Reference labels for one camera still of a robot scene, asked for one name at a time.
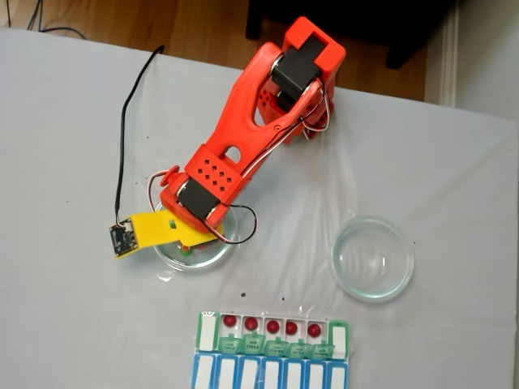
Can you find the clear glass dish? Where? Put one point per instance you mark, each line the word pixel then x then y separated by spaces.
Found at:
pixel 377 283
pixel 211 259

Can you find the white door trim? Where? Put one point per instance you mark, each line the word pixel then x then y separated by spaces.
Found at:
pixel 448 61

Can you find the white tablecloth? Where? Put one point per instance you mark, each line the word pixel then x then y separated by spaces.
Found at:
pixel 81 283

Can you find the camera board in yellow mount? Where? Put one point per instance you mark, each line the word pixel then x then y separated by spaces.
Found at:
pixel 121 239

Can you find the red round candy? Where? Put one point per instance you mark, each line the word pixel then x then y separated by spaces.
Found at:
pixel 291 328
pixel 314 330
pixel 230 321
pixel 251 323
pixel 272 326

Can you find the green blue weekly pill organizer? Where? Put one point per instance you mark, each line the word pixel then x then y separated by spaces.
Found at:
pixel 284 364

